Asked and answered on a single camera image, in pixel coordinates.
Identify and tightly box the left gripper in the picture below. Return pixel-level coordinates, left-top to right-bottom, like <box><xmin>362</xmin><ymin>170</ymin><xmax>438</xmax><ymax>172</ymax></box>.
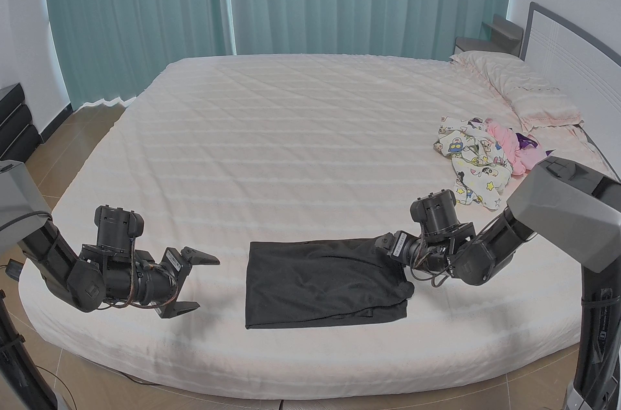
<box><xmin>104</xmin><ymin>246</ymin><xmax>220</xmax><ymax>319</ymax></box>

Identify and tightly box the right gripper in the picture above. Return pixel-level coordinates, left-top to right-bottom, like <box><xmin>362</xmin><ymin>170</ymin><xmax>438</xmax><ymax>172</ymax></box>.
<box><xmin>387</xmin><ymin>231</ymin><xmax>431</xmax><ymax>273</ymax></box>

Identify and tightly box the black T-shirt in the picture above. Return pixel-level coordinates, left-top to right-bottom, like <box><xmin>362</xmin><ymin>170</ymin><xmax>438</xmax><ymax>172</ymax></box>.
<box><xmin>244</xmin><ymin>236</ymin><xmax>415</xmax><ymax>330</ymax></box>

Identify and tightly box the white printed pyjama top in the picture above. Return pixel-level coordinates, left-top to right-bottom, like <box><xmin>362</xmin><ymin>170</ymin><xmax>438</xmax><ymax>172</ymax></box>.
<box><xmin>433</xmin><ymin>116</ymin><xmax>514</xmax><ymax>211</ymax></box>

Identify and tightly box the pink garment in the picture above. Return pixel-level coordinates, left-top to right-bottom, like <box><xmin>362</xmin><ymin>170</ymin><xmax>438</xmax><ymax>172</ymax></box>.
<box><xmin>486</xmin><ymin>119</ymin><xmax>546</xmax><ymax>176</ymax></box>

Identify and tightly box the purple garment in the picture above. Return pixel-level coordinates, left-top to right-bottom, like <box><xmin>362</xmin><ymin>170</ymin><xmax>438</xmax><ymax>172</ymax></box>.
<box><xmin>516</xmin><ymin>133</ymin><xmax>554</xmax><ymax>154</ymax></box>

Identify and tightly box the bed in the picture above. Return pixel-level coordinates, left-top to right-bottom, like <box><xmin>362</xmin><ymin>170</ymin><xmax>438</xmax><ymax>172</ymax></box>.
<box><xmin>17</xmin><ymin>1</ymin><xmax>621</xmax><ymax>401</ymax></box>

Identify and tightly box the pale pink pillow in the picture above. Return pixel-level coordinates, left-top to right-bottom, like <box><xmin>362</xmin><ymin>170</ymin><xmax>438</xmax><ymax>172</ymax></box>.
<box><xmin>449</xmin><ymin>50</ymin><xmax>584</xmax><ymax>131</ymax></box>

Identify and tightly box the grey bedside table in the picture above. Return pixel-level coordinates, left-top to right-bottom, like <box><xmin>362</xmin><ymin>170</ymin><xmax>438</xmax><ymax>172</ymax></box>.
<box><xmin>454</xmin><ymin>14</ymin><xmax>525</xmax><ymax>58</ymax></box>

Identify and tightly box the black chest of drawers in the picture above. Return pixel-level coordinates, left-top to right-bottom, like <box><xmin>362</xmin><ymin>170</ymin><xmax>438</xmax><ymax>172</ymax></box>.
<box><xmin>0</xmin><ymin>82</ymin><xmax>40</xmax><ymax>164</ymax></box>

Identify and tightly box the black cable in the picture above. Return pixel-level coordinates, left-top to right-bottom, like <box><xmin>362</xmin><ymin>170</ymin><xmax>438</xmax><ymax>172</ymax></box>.
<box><xmin>0</xmin><ymin>211</ymin><xmax>53</xmax><ymax>234</ymax></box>
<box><xmin>412</xmin><ymin>270</ymin><xmax>452</xmax><ymax>288</ymax></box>

